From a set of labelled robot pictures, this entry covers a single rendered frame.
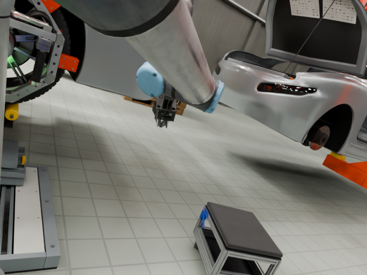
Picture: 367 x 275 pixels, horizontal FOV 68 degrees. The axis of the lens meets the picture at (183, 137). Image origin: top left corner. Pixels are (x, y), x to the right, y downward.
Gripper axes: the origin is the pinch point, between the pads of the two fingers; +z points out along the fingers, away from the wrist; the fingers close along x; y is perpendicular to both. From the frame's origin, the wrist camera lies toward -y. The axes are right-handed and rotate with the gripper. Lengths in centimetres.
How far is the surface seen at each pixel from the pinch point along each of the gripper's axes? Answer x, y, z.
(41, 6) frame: -60, -53, -12
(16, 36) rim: -73, -51, 5
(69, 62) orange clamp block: -48, -47, 11
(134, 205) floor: -4, -20, 107
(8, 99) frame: -73, -28, 26
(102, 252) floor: -19, 25, 78
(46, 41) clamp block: -51, -29, -9
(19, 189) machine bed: -71, -7, 75
